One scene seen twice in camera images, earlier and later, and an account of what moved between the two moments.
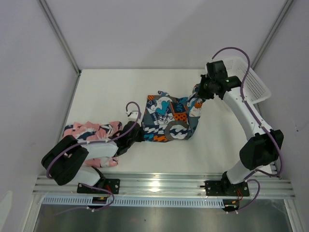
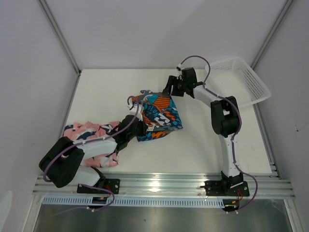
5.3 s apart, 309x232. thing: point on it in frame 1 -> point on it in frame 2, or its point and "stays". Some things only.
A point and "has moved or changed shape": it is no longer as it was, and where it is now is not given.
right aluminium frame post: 280,17 stays
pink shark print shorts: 89,132 stays
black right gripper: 202,94 -> 172,81
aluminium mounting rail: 168,185 stays
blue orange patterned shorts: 166,118 has moved or changed shape
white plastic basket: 255,89 stays
